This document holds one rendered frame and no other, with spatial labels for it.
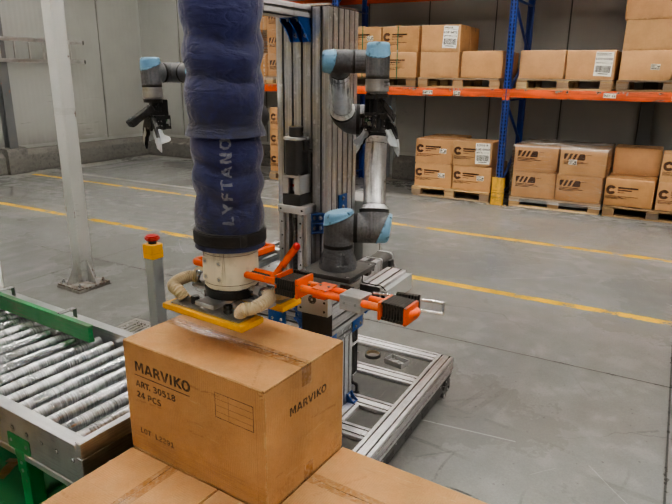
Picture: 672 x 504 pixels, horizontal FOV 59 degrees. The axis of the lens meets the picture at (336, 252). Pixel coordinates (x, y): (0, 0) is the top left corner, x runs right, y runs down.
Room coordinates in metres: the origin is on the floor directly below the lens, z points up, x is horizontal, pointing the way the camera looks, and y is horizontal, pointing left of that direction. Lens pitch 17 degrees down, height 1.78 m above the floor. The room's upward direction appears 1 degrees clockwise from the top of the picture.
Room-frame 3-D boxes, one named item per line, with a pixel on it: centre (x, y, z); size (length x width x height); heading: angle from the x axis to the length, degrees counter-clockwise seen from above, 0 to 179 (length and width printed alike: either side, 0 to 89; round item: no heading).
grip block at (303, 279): (1.67, 0.12, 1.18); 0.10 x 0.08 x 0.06; 147
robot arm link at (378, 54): (1.97, -0.13, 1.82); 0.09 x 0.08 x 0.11; 177
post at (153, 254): (2.72, 0.87, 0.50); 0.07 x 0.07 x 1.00; 57
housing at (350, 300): (1.55, -0.06, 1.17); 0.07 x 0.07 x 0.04; 57
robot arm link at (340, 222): (2.27, -0.02, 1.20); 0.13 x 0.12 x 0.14; 87
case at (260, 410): (1.78, 0.33, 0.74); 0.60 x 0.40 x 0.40; 57
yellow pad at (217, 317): (1.73, 0.38, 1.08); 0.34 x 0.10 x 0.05; 57
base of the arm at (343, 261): (2.27, -0.01, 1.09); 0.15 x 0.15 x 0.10
